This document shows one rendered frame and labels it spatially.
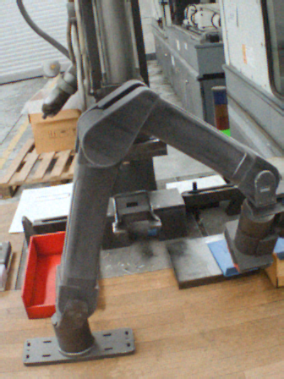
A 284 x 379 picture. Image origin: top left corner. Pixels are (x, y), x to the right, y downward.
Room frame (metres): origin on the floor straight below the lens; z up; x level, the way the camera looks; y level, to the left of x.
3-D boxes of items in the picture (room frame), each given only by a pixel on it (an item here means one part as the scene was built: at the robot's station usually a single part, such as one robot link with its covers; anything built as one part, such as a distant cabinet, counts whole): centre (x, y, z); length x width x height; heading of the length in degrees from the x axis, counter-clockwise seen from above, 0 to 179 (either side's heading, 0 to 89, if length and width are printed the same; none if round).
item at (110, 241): (1.07, 0.01, 0.94); 0.20 x 0.10 x 0.07; 93
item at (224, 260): (0.87, -0.17, 0.93); 0.15 x 0.07 x 0.03; 6
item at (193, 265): (0.90, -0.13, 0.91); 0.17 x 0.16 x 0.02; 93
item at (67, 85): (1.34, 0.15, 1.25); 0.19 x 0.07 x 0.19; 93
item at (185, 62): (6.80, -1.08, 0.49); 5.51 x 1.02 x 0.97; 0
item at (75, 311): (0.67, 0.14, 1.00); 0.09 x 0.06 x 0.06; 9
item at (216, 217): (1.15, -0.01, 0.88); 0.65 x 0.50 x 0.03; 93
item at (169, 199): (1.07, 0.01, 0.98); 0.20 x 0.10 x 0.01; 93
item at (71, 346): (0.66, 0.15, 0.94); 0.20 x 0.07 x 0.08; 93
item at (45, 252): (0.89, 0.20, 0.93); 0.25 x 0.12 x 0.06; 3
